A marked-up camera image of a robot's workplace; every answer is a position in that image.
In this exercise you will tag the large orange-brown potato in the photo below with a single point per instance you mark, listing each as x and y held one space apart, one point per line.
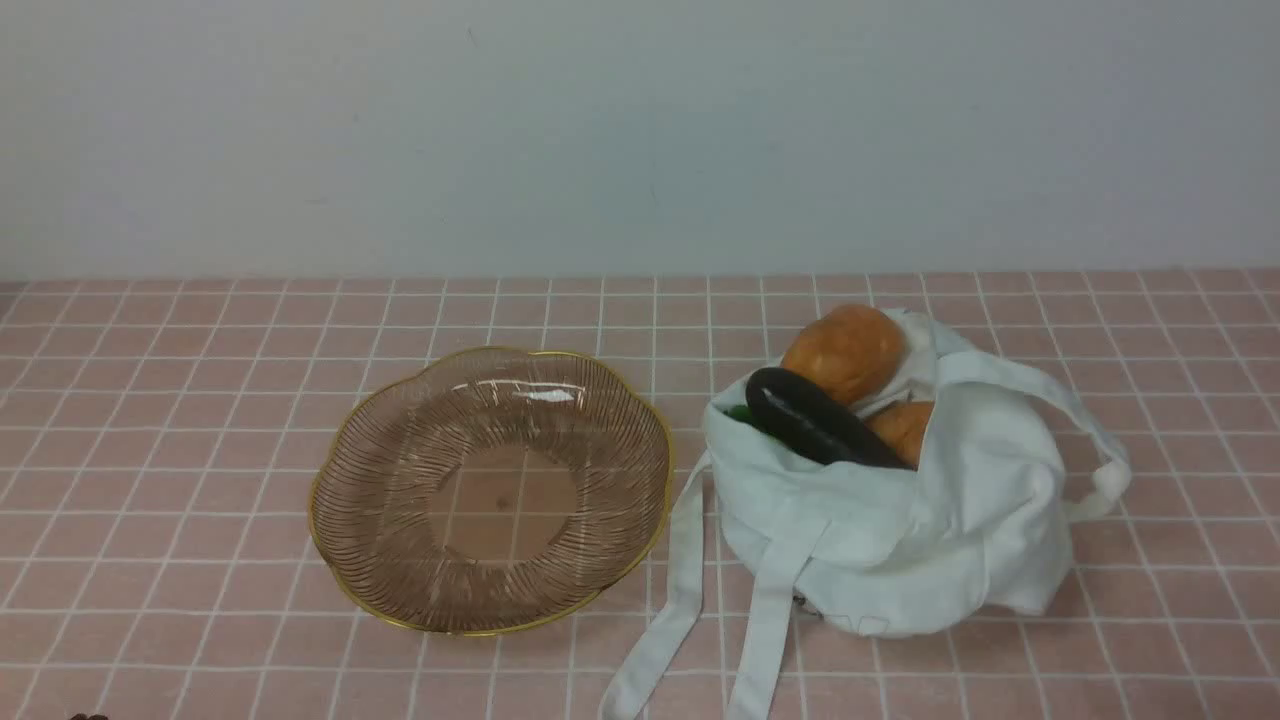
851 353

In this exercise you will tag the dark purple eggplant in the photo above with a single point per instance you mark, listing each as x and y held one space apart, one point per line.
805 419

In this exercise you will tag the green vegetable in bag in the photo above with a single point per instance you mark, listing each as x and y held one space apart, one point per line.
742 414

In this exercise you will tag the gold-rimmed ribbed glass bowl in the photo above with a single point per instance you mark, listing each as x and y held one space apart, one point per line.
372 499

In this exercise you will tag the small orange-brown potato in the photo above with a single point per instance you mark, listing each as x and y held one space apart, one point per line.
902 426

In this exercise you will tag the white cloth tote bag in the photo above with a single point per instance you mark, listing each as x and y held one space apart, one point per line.
1010 459

